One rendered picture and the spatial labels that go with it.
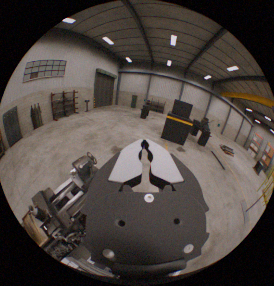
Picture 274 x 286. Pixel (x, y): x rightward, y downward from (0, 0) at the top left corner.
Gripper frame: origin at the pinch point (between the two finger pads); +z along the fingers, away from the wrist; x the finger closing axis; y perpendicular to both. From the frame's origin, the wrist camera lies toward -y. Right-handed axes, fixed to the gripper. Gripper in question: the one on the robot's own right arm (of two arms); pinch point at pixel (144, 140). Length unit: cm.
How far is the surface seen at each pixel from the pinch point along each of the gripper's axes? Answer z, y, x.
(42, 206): -19, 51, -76
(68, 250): -61, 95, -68
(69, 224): -19, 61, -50
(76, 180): 21, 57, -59
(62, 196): 2, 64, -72
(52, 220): -24, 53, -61
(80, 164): 26, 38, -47
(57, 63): 448, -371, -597
